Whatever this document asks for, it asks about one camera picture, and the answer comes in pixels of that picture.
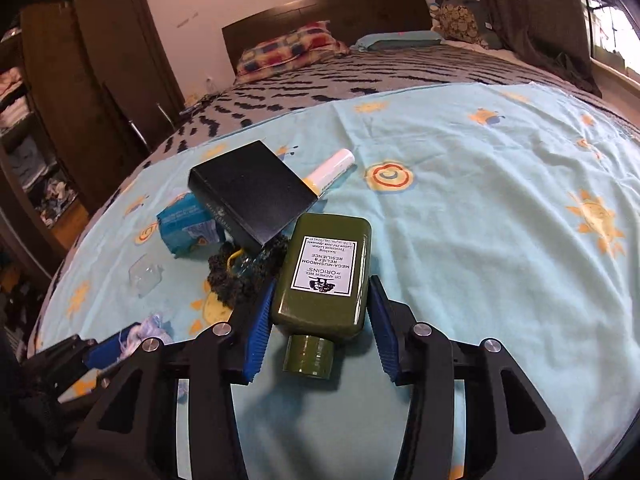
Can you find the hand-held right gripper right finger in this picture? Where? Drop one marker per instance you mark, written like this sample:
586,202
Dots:
384,332

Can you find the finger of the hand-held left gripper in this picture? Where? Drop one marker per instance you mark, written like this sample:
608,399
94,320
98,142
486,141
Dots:
102,352

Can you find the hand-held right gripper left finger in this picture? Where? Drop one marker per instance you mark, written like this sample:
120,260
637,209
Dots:
259,332

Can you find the green lotion bottle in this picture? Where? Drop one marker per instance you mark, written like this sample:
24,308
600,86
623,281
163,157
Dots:
300,320

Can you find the white tissue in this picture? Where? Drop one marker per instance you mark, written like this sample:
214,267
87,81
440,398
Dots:
145,332

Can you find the white tube with yellow cap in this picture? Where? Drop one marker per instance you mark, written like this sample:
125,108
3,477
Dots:
332,165

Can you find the dark knitted scrunchie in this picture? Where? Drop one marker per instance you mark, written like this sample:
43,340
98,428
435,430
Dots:
225,285

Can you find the clear plastic piece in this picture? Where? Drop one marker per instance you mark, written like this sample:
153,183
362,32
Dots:
145,275

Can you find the light blue printed blanket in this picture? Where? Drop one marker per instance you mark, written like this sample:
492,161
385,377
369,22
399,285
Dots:
475,240

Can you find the blue tissue packet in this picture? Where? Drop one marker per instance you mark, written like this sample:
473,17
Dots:
182,222

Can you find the black cardboard box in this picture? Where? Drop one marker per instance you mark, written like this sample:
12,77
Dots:
250,185

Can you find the shelf with clothes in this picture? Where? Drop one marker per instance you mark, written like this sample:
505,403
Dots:
25,135

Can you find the small clear bottle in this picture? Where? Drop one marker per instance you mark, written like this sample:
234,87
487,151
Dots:
209,86

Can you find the grey zigzag blanket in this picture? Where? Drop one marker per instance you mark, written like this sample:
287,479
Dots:
410,67

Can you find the dark wooden wardrobe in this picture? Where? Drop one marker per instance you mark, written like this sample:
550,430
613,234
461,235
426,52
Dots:
100,85

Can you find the patchwork pillow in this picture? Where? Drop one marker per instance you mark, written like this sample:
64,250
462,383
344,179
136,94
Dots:
285,52

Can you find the teal pillow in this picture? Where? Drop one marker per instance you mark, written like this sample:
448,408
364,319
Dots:
395,40

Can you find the dark wooden headboard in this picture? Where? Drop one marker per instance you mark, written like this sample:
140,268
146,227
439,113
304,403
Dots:
325,15

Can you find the floral cushion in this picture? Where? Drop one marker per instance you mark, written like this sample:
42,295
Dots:
462,17

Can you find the dark curtain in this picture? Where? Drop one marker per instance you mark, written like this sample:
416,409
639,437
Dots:
530,15

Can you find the window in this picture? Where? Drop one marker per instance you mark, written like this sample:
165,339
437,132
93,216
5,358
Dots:
612,35

